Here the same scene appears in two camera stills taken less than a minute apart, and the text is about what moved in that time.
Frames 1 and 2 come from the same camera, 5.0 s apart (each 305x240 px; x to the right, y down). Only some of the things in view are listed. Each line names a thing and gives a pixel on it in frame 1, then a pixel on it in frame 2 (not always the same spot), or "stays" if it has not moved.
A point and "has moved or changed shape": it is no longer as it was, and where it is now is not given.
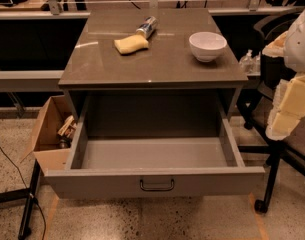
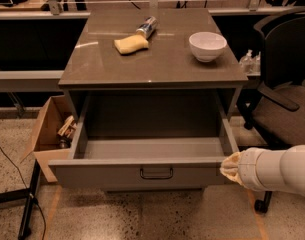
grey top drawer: x=154 y=146 has moved or changed shape
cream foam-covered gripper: x=300 y=45 -> x=249 y=168
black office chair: x=296 y=148 stays
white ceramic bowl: x=206 y=46 stays
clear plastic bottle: x=247 y=62 stays
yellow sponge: x=131 y=44 stays
